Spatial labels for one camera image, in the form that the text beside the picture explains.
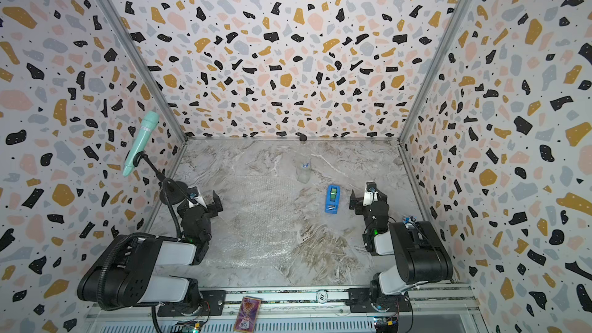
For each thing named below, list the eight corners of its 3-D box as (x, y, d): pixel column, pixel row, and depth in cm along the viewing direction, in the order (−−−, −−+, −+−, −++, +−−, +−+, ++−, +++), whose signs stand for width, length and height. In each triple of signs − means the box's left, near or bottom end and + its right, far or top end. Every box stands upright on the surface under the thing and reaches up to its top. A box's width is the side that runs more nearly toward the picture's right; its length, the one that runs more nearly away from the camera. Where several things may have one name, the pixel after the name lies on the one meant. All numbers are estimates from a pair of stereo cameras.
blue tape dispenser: (324, 214, 97) (325, 207, 92) (326, 192, 104) (327, 184, 100) (338, 215, 97) (339, 208, 92) (339, 193, 104) (340, 185, 99)
